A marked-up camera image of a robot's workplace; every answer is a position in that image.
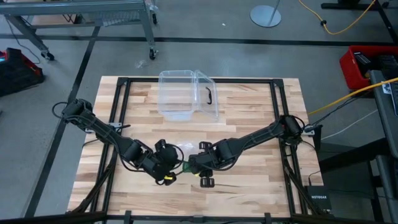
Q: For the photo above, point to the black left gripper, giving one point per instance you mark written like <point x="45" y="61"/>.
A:
<point x="169" y="155"/>

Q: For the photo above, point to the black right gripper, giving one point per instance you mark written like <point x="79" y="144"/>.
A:
<point x="209" y="163"/>

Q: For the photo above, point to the green bandage roll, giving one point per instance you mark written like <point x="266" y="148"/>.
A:
<point x="187" y="168"/>

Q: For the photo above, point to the clear plastic zip bag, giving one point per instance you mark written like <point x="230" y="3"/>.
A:
<point x="188" y="147"/>

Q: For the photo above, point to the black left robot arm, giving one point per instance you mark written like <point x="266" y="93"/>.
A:
<point x="105" y="133"/>

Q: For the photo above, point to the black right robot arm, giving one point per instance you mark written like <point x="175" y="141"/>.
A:
<point x="258" y="137"/>

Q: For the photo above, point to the clear plastic container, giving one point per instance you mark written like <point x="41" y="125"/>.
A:
<point x="177" y="93"/>

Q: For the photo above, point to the round grey stand base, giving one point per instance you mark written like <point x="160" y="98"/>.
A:
<point x="264" y="15"/>

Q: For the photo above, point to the black and red case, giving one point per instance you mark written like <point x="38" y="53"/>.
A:
<point x="18" y="74"/>

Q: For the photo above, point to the grey metal cart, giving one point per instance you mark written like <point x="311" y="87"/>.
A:
<point x="77" y="7"/>

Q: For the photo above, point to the red plastic bin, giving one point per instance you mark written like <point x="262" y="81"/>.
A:
<point x="351" y="71"/>

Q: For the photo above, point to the grey metal stand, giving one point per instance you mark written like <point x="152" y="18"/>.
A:
<point x="385" y="124"/>

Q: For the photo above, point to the black aluminium table frame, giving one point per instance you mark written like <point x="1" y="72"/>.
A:
<point x="248" y="80"/>

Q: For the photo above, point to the black Netgear switch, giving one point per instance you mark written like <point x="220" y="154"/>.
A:
<point x="318" y="197"/>

